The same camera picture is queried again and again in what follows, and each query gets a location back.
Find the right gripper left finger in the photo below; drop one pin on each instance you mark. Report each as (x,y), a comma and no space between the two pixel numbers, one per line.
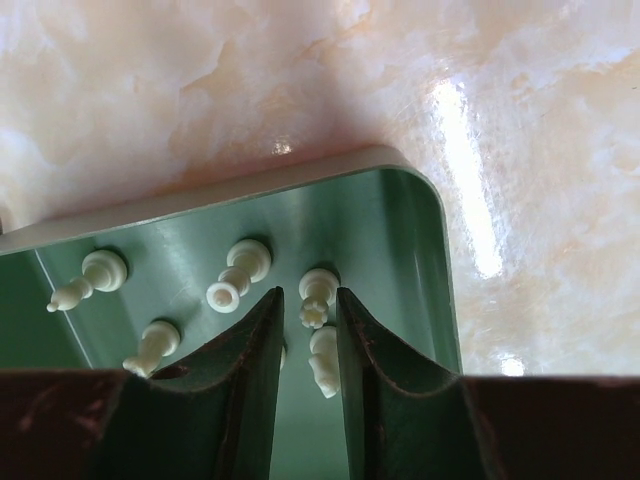
(209,415)

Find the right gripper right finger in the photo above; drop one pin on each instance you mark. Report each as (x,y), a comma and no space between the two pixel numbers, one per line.
(408,417)

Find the green plastic tray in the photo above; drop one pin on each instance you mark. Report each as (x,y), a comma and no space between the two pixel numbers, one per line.
(209,334)

